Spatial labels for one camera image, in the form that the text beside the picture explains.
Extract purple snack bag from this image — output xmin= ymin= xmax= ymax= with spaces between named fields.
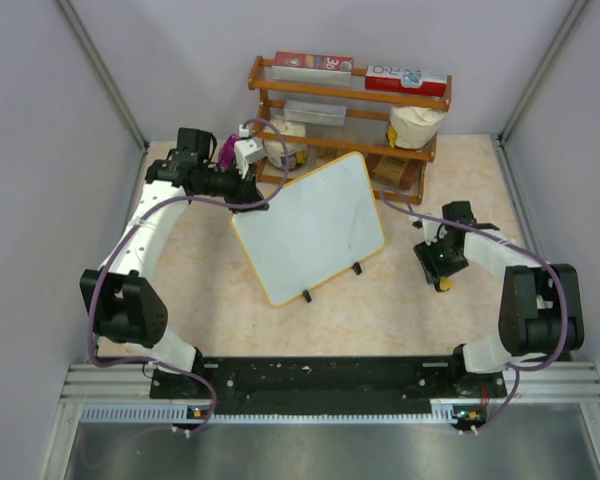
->
xmin=217 ymin=135 xmax=240 ymax=170

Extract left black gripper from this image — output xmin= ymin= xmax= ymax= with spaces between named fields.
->
xmin=197 ymin=158 xmax=268 ymax=214

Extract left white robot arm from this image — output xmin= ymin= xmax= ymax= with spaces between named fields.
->
xmin=80 ymin=125 xmax=268 ymax=397

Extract aluminium frame post left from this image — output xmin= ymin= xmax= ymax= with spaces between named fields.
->
xmin=54 ymin=0 xmax=150 ymax=154

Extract purple cable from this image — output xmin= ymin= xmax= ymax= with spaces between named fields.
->
xmin=87 ymin=118 xmax=287 ymax=439
xmin=379 ymin=187 xmax=571 ymax=435

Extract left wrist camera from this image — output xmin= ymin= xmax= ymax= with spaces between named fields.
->
xmin=234 ymin=124 xmax=266 ymax=179

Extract yellow framed whiteboard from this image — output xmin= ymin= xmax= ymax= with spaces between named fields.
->
xmin=231 ymin=152 xmax=385 ymax=307

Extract red foil box left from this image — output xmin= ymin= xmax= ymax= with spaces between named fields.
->
xmin=272 ymin=51 xmax=354 ymax=74

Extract white round tub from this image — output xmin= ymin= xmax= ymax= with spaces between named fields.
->
xmin=263 ymin=116 xmax=308 ymax=170

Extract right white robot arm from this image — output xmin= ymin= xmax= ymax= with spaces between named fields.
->
xmin=413 ymin=201 xmax=585 ymax=396

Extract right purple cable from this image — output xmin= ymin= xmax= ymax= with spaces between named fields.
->
xmin=379 ymin=187 xmax=571 ymax=435

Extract red white box right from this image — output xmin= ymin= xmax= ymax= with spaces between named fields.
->
xmin=364 ymin=65 xmax=448 ymax=97

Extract brown scouring pad pack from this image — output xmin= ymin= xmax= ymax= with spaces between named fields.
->
xmin=365 ymin=153 xmax=422 ymax=190

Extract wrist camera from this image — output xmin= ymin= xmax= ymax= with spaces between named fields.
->
xmin=421 ymin=219 xmax=447 ymax=246
xmin=234 ymin=124 xmax=266 ymax=179

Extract cream paper bag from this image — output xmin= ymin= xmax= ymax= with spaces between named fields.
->
xmin=387 ymin=106 xmax=446 ymax=150

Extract grey cable duct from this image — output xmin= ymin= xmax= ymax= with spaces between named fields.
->
xmin=79 ymin=403 xmax=481 ymax=426

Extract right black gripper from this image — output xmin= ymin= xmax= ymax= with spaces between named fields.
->
xmin=414 ymin=231 xmax=468 ymax=283

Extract aluminium frame post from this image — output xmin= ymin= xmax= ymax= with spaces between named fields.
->
xmin=54 ymin=0 xmax=150 ymax=154
xmin=497 ymin=0 xmax=591 ymax=148

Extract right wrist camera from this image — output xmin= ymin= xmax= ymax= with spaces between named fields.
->
xmin=421 ymin=219 xmax=447 ymax=246

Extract aluminium frame post right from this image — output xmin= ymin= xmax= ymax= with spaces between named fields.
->
xmin=497 ymin=0 xmax=591 ymax=148

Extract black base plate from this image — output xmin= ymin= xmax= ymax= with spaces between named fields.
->
xmin=150 ymin=355 xmax=506 ymax=415

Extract clear plastic box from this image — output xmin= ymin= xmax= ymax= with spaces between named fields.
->
xmin=283 ymin=100 xmax=347 ymax=127

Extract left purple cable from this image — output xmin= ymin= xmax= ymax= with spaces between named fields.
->
xmin=87 ymin=118 xmax=287 ymax=439

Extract yellow black eraser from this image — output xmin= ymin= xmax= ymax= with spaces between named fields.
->
xmin=434 ymin=277 xmax=453 ymax=293

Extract orange wooden shelf rack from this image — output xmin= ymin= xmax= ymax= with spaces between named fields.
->
xmin=247 ymin=56 xmax=452 ymax=205

